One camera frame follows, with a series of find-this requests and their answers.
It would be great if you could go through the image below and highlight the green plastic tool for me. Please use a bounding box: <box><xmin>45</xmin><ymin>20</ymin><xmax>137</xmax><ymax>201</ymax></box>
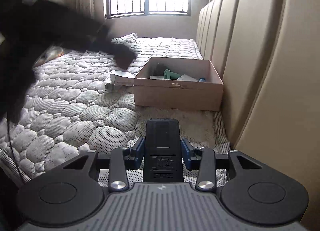
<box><xmin>163</xmin><ymin>69</ymin><xmax>181</xmax><ymax>80</ymax></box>

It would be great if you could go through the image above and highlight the white grey small box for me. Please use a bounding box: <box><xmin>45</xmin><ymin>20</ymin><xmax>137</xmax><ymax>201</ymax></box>
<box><xmin>110</xmin><ymin>70</ymin><xmax>135</xmax><ymax>87</ymax></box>

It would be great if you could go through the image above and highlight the white square adapter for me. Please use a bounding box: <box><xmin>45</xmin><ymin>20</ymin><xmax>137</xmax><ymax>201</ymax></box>
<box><xmin>150</xmin><ymin>75</ymin><xmax>164</xmax><ymax>80</ymax></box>

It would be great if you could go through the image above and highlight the white dotted card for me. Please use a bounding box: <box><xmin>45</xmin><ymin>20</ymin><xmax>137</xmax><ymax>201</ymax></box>
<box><xmin>176</xmin><ymin>74</ymin><xmax>199</xmax><ymax>82</ymax></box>

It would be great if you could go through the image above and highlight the clear plastic bag item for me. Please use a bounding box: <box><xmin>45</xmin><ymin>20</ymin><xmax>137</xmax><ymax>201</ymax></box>
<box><xmin>105</xmin><ymin>82</ymin><xmax>126</xmax><ymax>93</ymax></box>

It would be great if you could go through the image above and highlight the white plush toy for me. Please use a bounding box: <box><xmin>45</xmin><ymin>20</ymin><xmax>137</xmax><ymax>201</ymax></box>
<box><xmin>33</xmin><ymin>46</ymin><xmax>64</xmax><ymax>68</ymax></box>

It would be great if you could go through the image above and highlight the black rectangular case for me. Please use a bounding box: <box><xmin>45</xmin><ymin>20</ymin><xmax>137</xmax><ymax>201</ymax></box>
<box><xmin>143</xmin><ymin>119</ymin><xmax>183</xmax><ymax>183</ymax></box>

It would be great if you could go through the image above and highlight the black item in box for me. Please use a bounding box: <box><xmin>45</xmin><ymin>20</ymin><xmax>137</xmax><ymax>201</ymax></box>
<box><xmin>152</xmin><ymin>63</ymin><xmax>168</xmax><ymax>76</ymax></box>

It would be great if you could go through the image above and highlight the quilted grey mattress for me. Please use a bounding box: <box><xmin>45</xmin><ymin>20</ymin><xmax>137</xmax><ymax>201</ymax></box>
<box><xmin>1</xmin><ymin>51</ymin><xmax>231</xmax><ymax>186</ymax></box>

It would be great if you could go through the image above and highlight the beige padded headboard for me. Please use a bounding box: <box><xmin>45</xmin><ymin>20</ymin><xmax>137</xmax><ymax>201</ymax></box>
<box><xmin>196</xmin><ymin>0</ymin><xmax>319</xmax><ymax>230</ymax></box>

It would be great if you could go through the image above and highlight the pink cardboard box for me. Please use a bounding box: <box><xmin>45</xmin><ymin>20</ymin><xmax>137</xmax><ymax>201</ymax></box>
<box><xmin>133</xmin><ymin>57</ymin><xmax>223</xmax><ymax>111</ymax></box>

